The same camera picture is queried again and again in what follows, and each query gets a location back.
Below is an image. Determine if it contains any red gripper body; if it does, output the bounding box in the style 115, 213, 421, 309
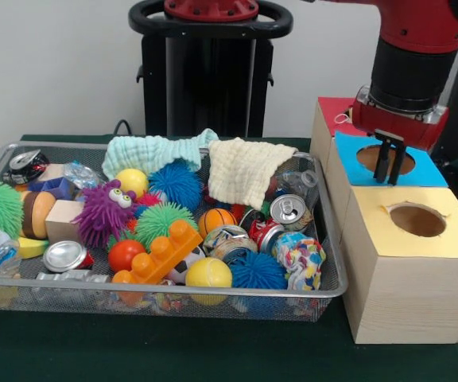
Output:
351, 86, 450, 152

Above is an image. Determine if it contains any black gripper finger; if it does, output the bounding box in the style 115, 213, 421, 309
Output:
374, 131, 392, 184
390, 137, 408, 186

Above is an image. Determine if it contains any cream yellow waffle cloth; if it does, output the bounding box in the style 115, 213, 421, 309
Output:
208, 138, 299, 210

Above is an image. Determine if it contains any mint green waffle cloth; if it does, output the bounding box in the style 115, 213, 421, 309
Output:
102, 129, 220, 180

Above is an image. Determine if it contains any clear mesh bin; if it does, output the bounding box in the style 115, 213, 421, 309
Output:
0, 142, 349, 322

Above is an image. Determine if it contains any wooden box with three holes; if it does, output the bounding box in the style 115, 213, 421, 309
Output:
311, 96, 458, 345

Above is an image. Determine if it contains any blue spiky rubber ball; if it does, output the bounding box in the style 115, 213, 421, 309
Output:
147, 162, 204, 212
229, 251, 288, 289

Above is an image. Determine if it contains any small orange basketball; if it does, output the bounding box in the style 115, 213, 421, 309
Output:
198, 208, 238, 238

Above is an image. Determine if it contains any small green spiky ball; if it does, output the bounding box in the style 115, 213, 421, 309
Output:
134, 201, 198, 248

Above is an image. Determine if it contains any small soccer ball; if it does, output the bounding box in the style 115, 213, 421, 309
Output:
168, 247, 206, 285

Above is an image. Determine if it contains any orange plastic toy block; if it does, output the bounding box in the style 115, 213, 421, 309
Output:
111, 220, 204, 286

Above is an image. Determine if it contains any yellow smiley ball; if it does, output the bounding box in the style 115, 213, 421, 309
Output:
114, 169, 149, 198

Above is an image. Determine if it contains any small red orange ball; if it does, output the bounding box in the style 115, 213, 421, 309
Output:
107, 239, 146, 273

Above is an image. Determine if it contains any purple spiky monster toy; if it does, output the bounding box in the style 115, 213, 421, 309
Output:
72, 179, 138, 250

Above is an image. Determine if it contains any dark green tablecloth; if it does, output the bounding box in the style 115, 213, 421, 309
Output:
0, 134, 458, 382

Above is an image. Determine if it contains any colourful rope knot toy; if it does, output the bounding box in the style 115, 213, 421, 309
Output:
273, 232, 327, 291

